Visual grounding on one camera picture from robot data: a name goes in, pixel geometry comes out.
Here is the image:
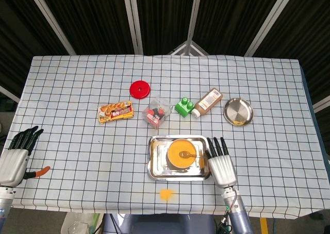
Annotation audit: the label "round steel plate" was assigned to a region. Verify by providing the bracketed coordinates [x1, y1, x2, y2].
[223, 97, 254, 127]

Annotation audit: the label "yellow red snack package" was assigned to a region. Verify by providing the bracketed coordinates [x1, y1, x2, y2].
[97, 101, 135, 124]

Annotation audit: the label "bowl of yellow powder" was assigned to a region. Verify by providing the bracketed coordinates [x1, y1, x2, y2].
[167, 139, 197, 169]

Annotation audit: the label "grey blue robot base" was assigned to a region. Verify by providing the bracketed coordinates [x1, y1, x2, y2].
[103, 213, 216, 234]

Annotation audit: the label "rectangular steel tray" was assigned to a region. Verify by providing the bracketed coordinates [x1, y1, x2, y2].
[146, 135, 212, 182]

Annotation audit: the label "dark folding screen white frames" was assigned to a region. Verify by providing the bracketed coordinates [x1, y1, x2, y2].
[0, 0, 330, 113]

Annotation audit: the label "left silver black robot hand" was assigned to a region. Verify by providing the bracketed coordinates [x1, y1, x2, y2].
[0, 125, 51, 188]

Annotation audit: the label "silver spoon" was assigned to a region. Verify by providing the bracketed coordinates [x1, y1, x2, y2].
[178, 150, 208, 159]

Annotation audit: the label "clear plastic bag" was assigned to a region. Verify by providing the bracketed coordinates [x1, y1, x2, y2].
[61, 212, 104, 234]

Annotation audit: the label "white black checkered tablecloth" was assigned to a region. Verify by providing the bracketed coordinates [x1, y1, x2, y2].
[7, 55, 330, 221]

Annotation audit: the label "clear box with red toy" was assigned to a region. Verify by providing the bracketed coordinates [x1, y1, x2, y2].
[143, 96, 173, 130]

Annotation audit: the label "brown sauce bottle white cap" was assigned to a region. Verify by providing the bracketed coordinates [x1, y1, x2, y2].
[191, 88, 224, 119]

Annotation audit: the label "black cable with plug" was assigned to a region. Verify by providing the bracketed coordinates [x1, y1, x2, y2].
[216, 190, 239, 234]

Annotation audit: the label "green toy brick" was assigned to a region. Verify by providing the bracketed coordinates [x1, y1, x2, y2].
[174, 97, 195, 118]

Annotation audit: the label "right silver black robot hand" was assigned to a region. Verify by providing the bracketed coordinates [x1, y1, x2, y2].
[205, 137, 238, 189]

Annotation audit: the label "red round lid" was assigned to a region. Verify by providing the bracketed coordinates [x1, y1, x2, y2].
[129, 80, 151, 99]

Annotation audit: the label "white triangular metal frame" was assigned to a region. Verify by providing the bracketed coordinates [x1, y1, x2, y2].
[167, 40, 210, 56]

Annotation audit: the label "spilled yellow powder pile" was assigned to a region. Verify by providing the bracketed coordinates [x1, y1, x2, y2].
[157, 187, 178, 203]

